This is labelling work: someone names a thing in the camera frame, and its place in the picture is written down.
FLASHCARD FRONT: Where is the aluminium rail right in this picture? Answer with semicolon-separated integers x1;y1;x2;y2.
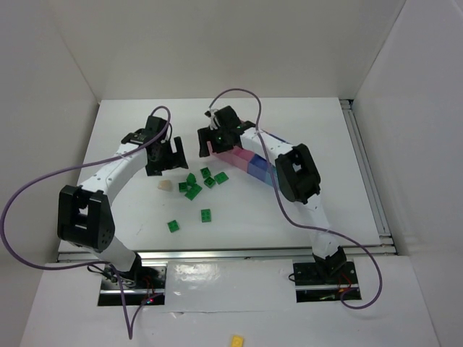
339;99;397;255

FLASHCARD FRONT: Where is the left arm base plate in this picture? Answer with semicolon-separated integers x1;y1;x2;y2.
98;265;167;307

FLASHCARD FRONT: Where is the green long lego brick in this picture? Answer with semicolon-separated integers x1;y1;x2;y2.
185;184;203;201

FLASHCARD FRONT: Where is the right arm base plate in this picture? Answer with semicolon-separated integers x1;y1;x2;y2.
288;261;362;303

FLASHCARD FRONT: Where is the aluminium rail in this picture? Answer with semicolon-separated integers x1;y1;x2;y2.
57;244;397;262
339;99;397;255

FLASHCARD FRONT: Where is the beige lego brick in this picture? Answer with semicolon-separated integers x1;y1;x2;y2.
157;180;173;192

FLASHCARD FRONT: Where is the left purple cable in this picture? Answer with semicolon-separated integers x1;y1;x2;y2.
0;106;173;340

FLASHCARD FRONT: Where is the pink and blue sorting tray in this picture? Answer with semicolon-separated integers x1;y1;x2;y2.
208;132;293;186

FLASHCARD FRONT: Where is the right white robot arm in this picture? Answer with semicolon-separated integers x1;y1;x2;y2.
197;106;347;279

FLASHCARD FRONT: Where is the green sloped lego brick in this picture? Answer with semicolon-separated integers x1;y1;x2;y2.
186;173;197;187

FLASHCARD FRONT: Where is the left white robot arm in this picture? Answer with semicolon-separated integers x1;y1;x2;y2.
57;114;188;287

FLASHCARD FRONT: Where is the yellow lego brick foreground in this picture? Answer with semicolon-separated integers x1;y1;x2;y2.
229;335;244;347

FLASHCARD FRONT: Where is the aluminium rail front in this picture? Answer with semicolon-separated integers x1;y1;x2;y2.
57;244;397;262

